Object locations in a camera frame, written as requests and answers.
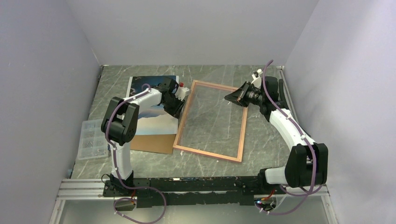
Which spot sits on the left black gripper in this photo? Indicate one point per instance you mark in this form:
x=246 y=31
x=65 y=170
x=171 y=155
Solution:
x=176 y=111

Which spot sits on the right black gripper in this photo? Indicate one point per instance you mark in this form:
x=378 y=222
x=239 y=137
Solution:
x=237 y=96

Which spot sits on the blue landscape photo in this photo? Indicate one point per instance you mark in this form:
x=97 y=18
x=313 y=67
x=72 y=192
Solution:
x=154 y=120

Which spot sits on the clear glass pane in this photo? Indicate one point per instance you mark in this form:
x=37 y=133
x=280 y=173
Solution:
x=213 y=122

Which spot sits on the pink wooden picture frame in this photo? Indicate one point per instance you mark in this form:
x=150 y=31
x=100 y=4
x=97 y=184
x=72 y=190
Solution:
x=213 y=123

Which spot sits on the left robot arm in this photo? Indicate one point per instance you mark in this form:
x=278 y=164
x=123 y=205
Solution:
x=120 y=122

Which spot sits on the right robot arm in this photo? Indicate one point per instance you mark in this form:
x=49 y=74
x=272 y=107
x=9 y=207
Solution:
x=308 y=160

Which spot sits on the brown backing board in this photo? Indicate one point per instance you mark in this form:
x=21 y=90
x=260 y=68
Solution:
x=162 y=143

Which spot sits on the clear plastic screw box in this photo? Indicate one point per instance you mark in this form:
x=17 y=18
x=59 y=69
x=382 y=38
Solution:
x=92 y=143

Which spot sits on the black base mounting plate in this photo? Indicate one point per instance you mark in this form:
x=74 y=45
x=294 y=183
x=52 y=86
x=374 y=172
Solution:
x=149 y=192

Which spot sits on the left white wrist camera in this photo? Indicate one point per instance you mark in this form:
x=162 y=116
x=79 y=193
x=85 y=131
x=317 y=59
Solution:
x=182 y=92

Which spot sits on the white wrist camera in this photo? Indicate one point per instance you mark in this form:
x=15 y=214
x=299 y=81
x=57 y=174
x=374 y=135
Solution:
x=182 y=92
x=257 y=78

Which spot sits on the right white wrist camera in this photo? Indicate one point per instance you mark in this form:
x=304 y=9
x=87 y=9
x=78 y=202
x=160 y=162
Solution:
x=257 y=78

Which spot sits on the aluminium extrusion rail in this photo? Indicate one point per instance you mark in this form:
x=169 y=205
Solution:
x=93 y=189

